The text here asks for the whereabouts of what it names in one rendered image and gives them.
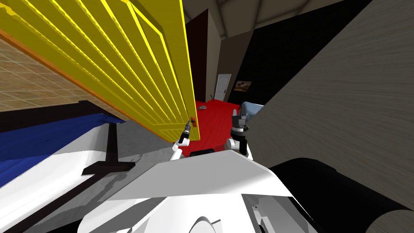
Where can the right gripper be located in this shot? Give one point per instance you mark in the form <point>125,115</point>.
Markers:
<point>239,123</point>

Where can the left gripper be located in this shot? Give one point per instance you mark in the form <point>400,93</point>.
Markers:
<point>186,130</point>

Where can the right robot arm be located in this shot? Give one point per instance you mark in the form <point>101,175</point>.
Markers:
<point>326,194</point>

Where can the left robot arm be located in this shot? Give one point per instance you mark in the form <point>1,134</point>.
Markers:
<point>176,151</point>

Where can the pale blue rounded block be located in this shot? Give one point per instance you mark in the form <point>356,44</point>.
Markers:
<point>252,108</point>

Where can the white panelled door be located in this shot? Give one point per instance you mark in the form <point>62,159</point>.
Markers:
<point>223,87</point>

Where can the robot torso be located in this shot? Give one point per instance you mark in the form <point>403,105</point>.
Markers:
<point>200,181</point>

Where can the yellow panelled door leaf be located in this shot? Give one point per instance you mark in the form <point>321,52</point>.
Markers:
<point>113,55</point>

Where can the framed brown wall picture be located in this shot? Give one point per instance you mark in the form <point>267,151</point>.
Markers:
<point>243,85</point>

